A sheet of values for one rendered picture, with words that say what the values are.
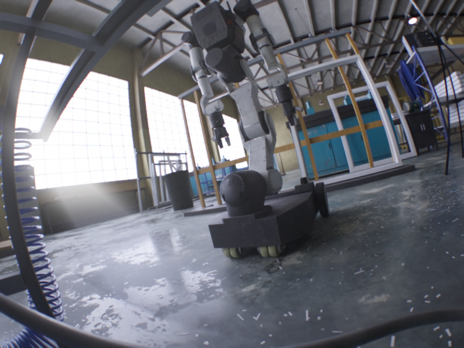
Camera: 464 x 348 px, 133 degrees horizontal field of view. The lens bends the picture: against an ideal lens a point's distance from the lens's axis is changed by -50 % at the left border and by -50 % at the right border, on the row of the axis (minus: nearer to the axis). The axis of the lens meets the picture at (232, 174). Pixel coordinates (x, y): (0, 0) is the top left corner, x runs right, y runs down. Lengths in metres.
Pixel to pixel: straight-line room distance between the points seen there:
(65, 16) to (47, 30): 9.75
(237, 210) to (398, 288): 0.59
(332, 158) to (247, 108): 2.86
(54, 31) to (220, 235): 0.90
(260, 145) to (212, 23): 0.76
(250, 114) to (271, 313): 0.96
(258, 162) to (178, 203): 3.18
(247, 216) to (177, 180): 3.38
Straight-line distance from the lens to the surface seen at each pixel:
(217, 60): 1.02
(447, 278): 0.56
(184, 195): 4.07
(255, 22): 1.26
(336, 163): 3.83
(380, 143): 3.99
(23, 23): 0.65
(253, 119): 1.12
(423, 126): 4.14
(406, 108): 4.17
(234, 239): 0.79
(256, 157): 1.06
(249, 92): 1.15
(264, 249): 0.77
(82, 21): 10.53
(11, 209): 0.47
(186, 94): 3.35
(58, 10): 10.26
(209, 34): 1.22
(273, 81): 1.10
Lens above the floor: 0.32
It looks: 2 degrees up
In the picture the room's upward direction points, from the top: 13 degrees counter-clockwise
